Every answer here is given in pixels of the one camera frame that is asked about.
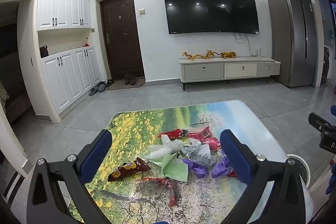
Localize white plastic bag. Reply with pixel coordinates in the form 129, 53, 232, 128
144, 135, 183, 160

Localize blue gloved right hand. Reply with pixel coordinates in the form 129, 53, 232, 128
325, 105, 336, 196

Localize green paper sheet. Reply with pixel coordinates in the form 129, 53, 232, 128
161, 154, 189, 182

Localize red pink packet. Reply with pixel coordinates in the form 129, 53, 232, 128
188, 126, 212, 141

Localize golden dragon figurine left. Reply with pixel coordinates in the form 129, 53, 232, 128
182, 52, 208, 60

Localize golden dragon figurine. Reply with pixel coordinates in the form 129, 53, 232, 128
206, 50, 237, 59
182, 52, 208, 60

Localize grey slippers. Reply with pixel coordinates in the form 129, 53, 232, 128
89, 79, 114, 96

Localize brown snack bag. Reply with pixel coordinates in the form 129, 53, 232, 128
108, 157, 151, 182

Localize white shoe cabinet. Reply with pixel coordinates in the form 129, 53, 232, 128
37, 0, 101, 115

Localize white round trash bin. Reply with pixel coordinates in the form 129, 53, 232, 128
287, 154, 311, 188

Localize pink NB snack bag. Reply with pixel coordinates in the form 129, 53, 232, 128
201, 137, 221, 151

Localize white TV console cabinet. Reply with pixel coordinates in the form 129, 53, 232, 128
179, 57, 281, 86

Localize red snack wrapper far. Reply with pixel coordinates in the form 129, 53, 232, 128
158, 128, 189, 139

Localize brown shoes pair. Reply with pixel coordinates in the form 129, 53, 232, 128
124, 74, 137, 85

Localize grey steel refrigerator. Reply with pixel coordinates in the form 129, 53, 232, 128
268, 0, 318, 88

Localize red foil wrapper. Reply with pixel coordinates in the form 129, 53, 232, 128
137, 177, 177, 207

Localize dark brown entrance door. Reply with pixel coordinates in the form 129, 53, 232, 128
100, 0, 145, 80

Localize black bag on shelf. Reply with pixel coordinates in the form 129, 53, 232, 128
39, 45, 49, 58

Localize golden dragon figurine right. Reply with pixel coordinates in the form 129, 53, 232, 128
206, 50, 237, 59

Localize black wall television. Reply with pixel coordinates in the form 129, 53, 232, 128
165, 0, 260, 35

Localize purple wrapper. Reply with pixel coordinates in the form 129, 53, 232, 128
182, 156, 236, 178

